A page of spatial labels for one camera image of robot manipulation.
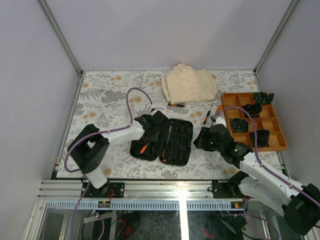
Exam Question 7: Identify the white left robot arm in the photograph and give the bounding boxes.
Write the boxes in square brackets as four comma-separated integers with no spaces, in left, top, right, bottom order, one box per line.
[65,109,168,198]

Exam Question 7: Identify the dark green tool case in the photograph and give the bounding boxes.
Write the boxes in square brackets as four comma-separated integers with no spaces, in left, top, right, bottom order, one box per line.
[129,118,193,167]

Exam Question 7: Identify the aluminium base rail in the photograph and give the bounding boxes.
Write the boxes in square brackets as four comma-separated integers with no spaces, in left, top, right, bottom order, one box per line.
[37,179,247,211]

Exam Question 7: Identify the dark tape roll top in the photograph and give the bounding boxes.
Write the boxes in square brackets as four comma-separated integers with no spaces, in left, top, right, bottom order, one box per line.
[253,91,275,105]

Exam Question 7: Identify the orange utility knife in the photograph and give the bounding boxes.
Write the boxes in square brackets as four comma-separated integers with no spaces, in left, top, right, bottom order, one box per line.
[139,141,150,154]

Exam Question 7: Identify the floral table mat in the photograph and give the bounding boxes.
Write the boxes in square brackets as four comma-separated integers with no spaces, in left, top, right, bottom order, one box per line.
[66,71,258,180]

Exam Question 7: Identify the orange compartment tray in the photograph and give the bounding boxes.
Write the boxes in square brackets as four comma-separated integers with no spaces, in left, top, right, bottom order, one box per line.
[221,92,288,152]

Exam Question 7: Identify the dark tape roll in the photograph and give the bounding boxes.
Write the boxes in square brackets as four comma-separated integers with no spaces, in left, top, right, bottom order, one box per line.
[253,91,275,105]
[242,104,262,118]
[250,129,270,148]
[230,118,249,133]

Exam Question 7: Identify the orange handled long screwdriver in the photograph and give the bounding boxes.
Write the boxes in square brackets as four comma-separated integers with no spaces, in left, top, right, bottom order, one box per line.
[215,105,224,114]

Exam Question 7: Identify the small precision screwdriver by bag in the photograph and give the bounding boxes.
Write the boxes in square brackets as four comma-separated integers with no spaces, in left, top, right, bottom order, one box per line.
[168,103,193,108]

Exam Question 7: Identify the large black orange screwdriver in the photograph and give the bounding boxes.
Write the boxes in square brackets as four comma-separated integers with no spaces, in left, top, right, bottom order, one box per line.
[162,125,172,163]

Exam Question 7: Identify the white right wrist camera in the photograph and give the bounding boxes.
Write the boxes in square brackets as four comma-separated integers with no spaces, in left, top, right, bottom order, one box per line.
[211,115,227,127]

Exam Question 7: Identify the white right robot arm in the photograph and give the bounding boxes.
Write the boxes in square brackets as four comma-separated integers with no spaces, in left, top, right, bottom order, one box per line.
[193,123,320,236]

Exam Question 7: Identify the cream cloth bag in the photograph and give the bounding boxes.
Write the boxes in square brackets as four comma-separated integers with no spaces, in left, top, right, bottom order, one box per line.
[161,63,218,104]

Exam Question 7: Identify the dark tape roll bottom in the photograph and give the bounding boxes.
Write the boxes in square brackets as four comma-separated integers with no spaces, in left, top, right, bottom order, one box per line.
[250,129,270,148]

